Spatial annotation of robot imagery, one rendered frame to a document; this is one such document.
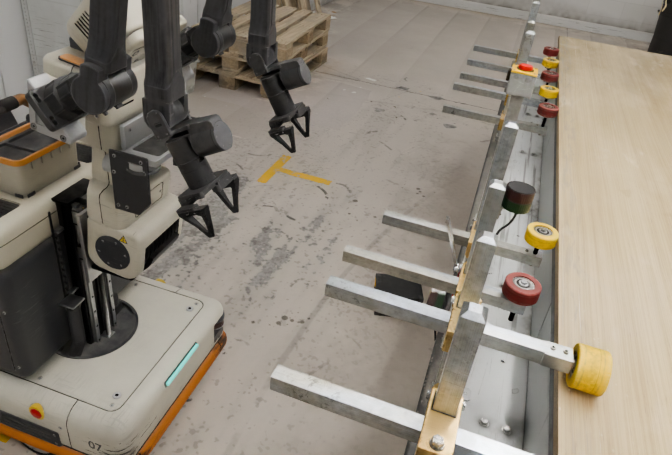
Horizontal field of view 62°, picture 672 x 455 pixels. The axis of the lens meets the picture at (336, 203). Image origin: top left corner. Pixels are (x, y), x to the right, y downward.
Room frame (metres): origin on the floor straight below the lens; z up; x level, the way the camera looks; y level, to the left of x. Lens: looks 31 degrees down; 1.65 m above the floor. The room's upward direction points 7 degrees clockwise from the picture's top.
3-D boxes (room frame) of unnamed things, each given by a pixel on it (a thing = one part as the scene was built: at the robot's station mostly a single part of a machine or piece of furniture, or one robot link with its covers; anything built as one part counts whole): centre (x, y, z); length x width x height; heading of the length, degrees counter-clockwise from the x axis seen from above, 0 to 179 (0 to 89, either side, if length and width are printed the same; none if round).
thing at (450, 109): (2.24, -0.62, 0.80); 0.43 x 0.03 x 0.04; 74
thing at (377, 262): (1.05, -0.25, 0.84); 0.43 x 0.03 x 0.04; 74
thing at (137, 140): (1.23, 0.46, 0.99); 0.28 x 0.16 x 0.22; 166
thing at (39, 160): (1.33, 0.85, 0.87); 0.23 x 0.15 x 0.11; 166
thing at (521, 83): (1.55, -0.48, 1.18); 0.07 x 0.07 x 0.08; 74
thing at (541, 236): (1.22, -0.54, 0.85); 0.08 x 0.08 x 0.11
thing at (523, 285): (0.99, -0.44, 0.85); 0.08 x 0.08 x 0.11
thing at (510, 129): (1.30, -0.41, 0.92); 0.04 x 0.04 x 0.48; 74
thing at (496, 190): (1.06, -0.34, 0.87); 0.04 x 0.04 x 0.48; 74
